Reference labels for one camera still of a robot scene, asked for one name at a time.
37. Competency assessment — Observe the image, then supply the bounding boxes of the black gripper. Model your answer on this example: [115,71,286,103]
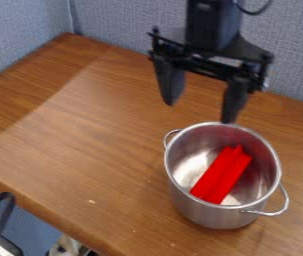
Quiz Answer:
[148,0,274,124]

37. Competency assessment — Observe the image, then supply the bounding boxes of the red plastic block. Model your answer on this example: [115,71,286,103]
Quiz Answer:
[190,145,253,204]

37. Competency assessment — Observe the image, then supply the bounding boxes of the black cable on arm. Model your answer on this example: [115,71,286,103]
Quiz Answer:
[234,0,275,16]

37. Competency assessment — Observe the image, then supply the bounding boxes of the pale object under table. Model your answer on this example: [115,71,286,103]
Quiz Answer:
[46,235,99,256]

